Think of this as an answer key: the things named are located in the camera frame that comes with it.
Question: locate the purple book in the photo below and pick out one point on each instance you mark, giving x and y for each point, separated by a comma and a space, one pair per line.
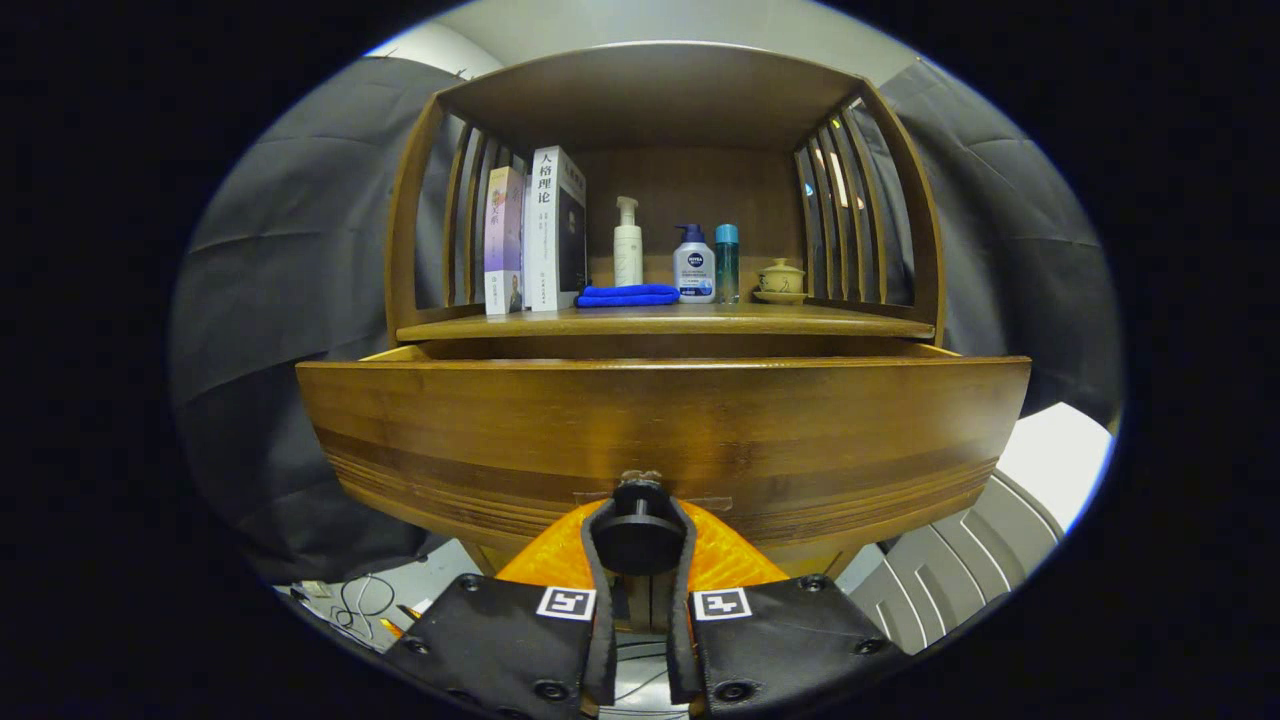
503, 240

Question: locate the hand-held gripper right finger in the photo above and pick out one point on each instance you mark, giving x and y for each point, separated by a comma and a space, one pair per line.
780, 640

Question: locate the grey grooved plastic panel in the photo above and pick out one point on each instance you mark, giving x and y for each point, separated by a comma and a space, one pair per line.
950, 570

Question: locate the white bottle with blue cap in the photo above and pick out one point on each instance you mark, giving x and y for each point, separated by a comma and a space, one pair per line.
694, 272

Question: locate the black backdrop cloth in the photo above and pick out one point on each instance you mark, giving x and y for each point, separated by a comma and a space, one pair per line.
270, 300

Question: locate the white table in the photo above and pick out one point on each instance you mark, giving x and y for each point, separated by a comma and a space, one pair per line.
1060, 460

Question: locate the thick white book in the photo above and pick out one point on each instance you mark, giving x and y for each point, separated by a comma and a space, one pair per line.
545, 250

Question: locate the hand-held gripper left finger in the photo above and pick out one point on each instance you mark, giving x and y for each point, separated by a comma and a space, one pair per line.
500, 640

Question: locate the wooden countertop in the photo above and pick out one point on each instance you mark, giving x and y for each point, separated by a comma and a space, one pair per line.
700, 320

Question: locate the beige lidded tea cup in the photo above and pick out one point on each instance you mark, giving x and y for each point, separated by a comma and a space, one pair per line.
781, 280

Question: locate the blue folded cloth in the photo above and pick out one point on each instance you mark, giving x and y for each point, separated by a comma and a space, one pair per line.
627, 295

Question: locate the white pump bottle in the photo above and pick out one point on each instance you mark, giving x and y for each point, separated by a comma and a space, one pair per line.
628, 255

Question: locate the brown wooden cabinet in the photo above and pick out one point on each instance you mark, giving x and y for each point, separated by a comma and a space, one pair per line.
680, 190

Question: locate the teal slim bottle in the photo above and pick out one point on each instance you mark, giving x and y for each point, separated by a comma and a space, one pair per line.
727, 265

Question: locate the wooden drawer with black knob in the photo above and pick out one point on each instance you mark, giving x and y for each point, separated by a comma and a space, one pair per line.
660, 420

